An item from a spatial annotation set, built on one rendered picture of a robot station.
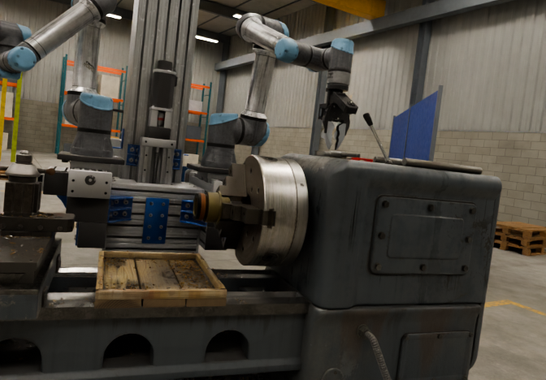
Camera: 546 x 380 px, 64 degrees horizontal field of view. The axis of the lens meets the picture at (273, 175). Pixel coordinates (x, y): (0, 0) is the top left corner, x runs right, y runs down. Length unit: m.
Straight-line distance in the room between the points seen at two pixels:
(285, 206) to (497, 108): 11.77
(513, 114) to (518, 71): 1.04
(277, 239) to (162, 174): 0.85
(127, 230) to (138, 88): 0.60
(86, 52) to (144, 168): 0.49
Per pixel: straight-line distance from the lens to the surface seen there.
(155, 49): 1.97
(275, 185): 1.14
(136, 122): 1.93
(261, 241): 1.14
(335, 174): 1.13
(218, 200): 1.21
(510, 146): 12.34
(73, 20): 1.76
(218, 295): 1.11
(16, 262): 1.05
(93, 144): 1.73
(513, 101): 12.57
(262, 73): 1.89
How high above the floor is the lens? 1.25
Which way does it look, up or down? 3 degrees down
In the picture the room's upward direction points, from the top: 7 degrees clockwise
